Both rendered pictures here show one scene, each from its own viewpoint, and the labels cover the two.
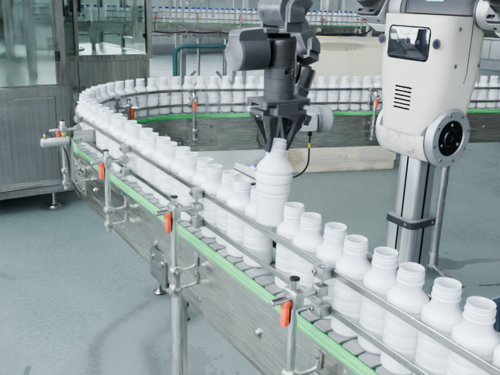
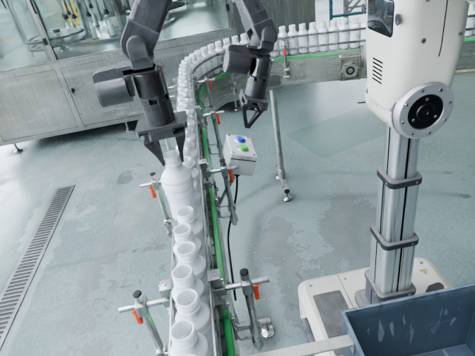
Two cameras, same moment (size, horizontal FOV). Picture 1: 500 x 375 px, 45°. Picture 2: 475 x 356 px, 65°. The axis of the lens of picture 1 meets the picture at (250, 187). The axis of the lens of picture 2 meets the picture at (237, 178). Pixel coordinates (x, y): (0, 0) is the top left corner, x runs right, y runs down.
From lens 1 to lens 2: 75 cm
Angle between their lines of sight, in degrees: 31
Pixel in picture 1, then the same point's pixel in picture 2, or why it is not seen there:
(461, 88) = (436, 61)
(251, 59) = (107, 99)
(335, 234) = (180, 256)
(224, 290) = not seen: hidden behind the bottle
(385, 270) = (182, 315)
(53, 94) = (227, 34)
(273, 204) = (174, 206)
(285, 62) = (146, 94)
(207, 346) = (295, 222)
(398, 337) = not seen: outside the picture
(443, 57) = (406, 33)
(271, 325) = not seen: hidden behind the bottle
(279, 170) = (170, 182)
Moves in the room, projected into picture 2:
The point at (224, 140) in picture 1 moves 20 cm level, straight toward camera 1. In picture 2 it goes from (312, 74) to (304, 86)
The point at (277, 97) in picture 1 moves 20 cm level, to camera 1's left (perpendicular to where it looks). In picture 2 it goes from (151, 123) to (78, 119)
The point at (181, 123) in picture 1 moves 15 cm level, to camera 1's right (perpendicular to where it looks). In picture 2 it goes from (277, 64) to (300, 63)
